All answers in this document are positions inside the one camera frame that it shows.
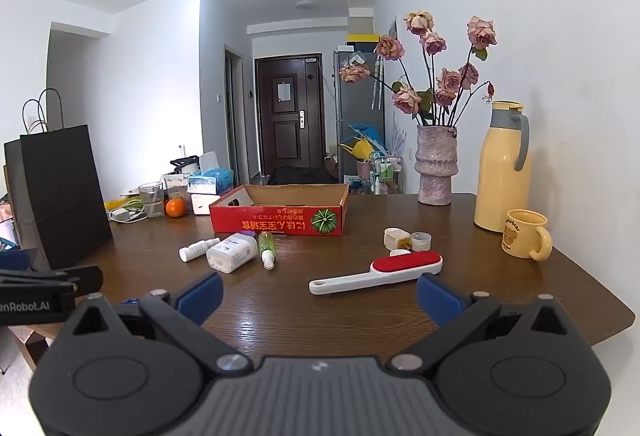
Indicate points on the pink textured vase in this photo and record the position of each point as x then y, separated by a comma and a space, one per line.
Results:
435, 165

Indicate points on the red cardboard box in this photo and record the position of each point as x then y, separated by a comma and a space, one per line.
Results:
280, 221

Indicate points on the red and white lint brush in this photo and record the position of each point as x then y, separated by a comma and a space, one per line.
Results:
405, 263

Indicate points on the white paper notice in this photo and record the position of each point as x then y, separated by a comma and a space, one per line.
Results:
284, 91

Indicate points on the small white cap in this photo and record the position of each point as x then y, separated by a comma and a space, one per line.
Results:
400, 253

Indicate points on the round ceiling lamp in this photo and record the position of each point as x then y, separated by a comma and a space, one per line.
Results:
305, 4

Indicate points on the white charger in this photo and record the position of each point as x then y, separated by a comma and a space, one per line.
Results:
120, 215

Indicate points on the clear food container white lid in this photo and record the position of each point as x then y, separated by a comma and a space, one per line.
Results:
176, 188

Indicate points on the grey refrigerator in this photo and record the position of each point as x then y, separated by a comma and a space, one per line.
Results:
350, 115

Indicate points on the white folded umbrella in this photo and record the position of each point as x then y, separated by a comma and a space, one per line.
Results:
376, 85

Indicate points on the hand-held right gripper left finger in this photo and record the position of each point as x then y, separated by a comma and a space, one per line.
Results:
200, 296

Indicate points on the yellow mug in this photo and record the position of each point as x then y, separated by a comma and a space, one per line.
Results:
520, 233

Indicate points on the green transparent bottle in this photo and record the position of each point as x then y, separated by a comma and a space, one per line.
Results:
266, 243

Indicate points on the black folding chair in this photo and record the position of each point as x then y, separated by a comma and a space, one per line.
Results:
300, 176

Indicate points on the yellow thermos jug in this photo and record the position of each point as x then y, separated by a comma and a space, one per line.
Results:
500, 176

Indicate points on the yellow plastic stool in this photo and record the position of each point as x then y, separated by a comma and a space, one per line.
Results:
357, 149

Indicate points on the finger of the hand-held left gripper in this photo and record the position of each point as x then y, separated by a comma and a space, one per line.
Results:
87, 277

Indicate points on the clear plastic bag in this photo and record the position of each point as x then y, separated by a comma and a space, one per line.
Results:
357, 58

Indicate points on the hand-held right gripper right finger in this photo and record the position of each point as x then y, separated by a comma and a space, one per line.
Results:
440, 298

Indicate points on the orange fruit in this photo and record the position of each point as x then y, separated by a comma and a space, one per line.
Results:
175, 208

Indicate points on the clear glass cup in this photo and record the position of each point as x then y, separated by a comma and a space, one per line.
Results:
151, 201

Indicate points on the blue plastic stool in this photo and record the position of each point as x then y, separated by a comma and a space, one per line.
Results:
367, 135

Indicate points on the blue tissue box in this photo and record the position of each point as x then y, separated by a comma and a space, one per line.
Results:
217, 178

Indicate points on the white spray bottle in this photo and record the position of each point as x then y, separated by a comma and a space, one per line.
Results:
197, 250

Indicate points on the white trolley rack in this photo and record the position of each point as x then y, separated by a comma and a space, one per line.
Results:
386, 173

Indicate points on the pink bin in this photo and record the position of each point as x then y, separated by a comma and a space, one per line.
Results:
363, 168

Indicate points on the black paper bag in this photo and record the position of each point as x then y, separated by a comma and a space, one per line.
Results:
55, 196

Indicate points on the purple feather decoration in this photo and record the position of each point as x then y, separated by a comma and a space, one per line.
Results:
399, 133

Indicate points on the yellow green packet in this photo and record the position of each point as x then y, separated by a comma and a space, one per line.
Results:
120, 204

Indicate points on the black stand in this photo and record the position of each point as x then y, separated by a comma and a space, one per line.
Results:
184, 163

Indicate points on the white lotion bottle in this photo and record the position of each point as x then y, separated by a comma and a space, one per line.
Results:
230, 253

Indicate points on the bunch of dried pink roses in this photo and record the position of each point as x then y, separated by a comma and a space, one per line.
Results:
480, 30

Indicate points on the yellow box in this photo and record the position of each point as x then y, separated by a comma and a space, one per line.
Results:
364, 38

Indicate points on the dark brown door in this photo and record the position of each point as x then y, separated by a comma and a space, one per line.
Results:
287, 140

